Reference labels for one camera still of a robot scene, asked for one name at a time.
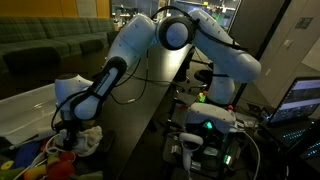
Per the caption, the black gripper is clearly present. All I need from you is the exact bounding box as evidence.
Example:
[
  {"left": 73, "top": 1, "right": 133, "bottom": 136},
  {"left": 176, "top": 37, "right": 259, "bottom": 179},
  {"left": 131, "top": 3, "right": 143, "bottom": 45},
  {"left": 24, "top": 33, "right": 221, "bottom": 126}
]
[{"left": 63, "top": 120, "right": 81, "bottom": 150}]

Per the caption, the white terry towel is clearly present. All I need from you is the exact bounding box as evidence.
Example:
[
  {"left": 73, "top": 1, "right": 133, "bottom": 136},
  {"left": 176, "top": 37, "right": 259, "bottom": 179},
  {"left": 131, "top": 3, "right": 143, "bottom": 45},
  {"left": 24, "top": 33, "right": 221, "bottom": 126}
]
[{"left": 71, "top": 126, "right": 103, "bottom": 157}]

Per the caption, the red plush ball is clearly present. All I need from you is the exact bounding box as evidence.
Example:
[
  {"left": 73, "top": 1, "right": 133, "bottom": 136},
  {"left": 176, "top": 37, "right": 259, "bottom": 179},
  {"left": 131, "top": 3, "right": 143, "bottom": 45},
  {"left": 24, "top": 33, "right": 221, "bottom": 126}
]
[{"left": 47, "top": 162, "right": 75, "bottom": 180}]

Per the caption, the blue plush toy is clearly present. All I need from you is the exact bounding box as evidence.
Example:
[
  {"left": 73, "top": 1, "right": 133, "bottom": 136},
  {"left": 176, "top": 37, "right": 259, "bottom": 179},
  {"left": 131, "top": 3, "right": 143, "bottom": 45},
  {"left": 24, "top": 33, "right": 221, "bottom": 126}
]
[{"left": 12, "top": 142, "right": 40, "bottom": 169}]

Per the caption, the green fabric pouch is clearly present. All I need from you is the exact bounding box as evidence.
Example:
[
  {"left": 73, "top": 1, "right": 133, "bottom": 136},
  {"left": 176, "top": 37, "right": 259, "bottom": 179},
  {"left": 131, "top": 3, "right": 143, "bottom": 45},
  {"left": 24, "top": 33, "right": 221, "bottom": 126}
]
[{"left": 68, "top": 171, "right": 103, "bottom": 180}]

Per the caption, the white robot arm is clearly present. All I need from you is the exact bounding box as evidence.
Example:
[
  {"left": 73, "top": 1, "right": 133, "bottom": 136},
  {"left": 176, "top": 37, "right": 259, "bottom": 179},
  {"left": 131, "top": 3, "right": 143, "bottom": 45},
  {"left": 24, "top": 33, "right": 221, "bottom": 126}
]
[{"left": 54, "top": 9, "right": 261, "bottom": 148}]

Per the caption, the white plastic bin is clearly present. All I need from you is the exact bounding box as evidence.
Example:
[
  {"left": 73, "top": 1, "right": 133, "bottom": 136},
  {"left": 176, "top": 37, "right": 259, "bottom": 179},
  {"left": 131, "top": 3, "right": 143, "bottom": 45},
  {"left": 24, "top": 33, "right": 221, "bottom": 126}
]
[{"left": 0, "top": 84, "right": 56, "bottom": 144}]

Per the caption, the green plaid sofa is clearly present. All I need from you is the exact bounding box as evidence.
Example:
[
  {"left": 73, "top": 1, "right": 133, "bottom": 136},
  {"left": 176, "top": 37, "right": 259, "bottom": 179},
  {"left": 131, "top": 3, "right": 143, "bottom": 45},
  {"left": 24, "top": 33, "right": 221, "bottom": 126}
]
[{"left": 0, "top": 17, "right": 115, "bottom": 74}]

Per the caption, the white VR controller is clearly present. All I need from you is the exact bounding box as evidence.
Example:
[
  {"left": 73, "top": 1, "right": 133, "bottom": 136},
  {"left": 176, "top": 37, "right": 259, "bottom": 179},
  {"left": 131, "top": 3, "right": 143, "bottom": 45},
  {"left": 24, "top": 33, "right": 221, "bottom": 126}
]
[{"left": 179, "top": 133, "right": 203, "bottom": 171}]

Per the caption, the white VR headset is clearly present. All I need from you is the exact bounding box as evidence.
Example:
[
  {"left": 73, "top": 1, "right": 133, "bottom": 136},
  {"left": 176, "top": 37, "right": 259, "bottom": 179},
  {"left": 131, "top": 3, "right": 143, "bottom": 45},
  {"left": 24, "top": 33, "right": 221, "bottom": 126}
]
[{"left": 185, "top": 103, "right": 236, "bottom": 134}]

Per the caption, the open laptop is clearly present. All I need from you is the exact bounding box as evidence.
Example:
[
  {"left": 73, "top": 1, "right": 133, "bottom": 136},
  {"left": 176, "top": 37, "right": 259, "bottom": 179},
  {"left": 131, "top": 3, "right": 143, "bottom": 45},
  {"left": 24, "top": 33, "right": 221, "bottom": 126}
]
[{"left": 264, "top": 76, "right": 320, "bottom": 146}]

